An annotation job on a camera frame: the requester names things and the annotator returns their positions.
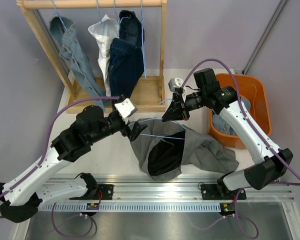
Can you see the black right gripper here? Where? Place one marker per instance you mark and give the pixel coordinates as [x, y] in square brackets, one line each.
[176, 110]

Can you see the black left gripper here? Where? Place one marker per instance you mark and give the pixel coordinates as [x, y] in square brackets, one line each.
[132, 134]

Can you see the light blue grey-skirt hanger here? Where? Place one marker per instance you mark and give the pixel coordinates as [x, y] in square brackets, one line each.
[156, 128]

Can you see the grey pleated skirt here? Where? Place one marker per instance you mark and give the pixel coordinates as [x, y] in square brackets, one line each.
[162, 158]

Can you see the light blue denim skirt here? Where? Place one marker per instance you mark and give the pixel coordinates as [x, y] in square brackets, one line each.
[223, 126]

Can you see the light blue skirt hanger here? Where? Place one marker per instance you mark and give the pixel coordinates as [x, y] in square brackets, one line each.
[143, 40]

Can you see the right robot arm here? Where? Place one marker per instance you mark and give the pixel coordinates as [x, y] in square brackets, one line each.
[270, 161]

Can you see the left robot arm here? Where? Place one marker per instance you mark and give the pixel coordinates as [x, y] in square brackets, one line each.
[23, 196]

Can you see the light blue shirt hanger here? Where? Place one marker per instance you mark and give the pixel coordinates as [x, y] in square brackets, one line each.
[100, 17]

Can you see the light blue jacket hanger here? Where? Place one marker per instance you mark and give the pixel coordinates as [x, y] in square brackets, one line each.
[59, 16]

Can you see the wooden clothes rack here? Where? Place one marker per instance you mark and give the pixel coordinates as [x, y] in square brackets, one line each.
[149, 91]

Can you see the dark blue denim garment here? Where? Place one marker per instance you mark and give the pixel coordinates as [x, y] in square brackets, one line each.
[126, 57]

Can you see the orange plastic basket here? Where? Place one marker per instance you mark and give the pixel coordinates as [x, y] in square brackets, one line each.
[254, 90]

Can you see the white shirt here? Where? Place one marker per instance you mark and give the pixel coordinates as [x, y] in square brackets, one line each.
[104, 43]

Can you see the light denim jacket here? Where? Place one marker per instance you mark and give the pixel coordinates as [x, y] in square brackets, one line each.
[63, 31]

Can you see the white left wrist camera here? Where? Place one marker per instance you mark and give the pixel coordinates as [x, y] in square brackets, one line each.
[126, 109]

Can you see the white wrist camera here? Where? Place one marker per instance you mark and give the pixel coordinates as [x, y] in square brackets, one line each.
[175, 85]
[126, 109]

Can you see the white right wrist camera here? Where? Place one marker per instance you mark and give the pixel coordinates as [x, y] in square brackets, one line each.
[175, 85]

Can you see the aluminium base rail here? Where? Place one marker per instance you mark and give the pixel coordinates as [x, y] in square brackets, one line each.
[138, 194]

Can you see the aluminium corner post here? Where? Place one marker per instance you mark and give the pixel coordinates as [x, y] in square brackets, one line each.
[265, 34]

